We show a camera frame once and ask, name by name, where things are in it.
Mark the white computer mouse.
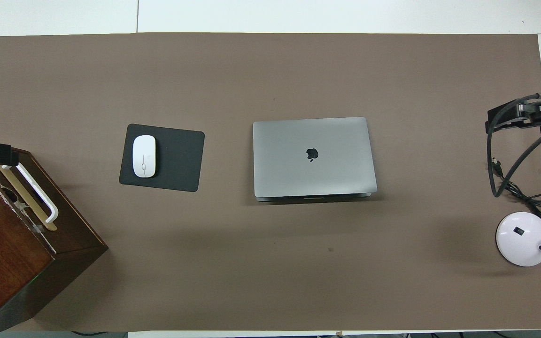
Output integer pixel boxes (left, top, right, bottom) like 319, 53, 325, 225
132, 135, 157, 178

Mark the large brown table mat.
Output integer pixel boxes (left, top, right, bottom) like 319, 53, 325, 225
0, 32, 541, 332

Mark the silver laptop with apple logo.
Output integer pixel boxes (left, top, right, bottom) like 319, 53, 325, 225
252, 117, 378, 203

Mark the black mouse pad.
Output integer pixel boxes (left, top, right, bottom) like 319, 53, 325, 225
119, 123, 205, 192

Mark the white desk lamp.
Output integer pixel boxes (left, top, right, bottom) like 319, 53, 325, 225
495, 181, 541, 267

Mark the black lamp power cable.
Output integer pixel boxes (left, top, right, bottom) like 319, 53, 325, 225
492, 158, 541, 223

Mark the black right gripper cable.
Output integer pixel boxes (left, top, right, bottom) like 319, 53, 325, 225
487, 92, 541, 198

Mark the white box handle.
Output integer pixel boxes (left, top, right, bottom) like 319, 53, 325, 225
0, 162, 59, 224

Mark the dark wooden box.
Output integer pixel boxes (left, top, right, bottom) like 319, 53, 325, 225
0, 149, 109, 338

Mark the brass handle backplate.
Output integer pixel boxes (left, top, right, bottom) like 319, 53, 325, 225
0, 164, 58, 232

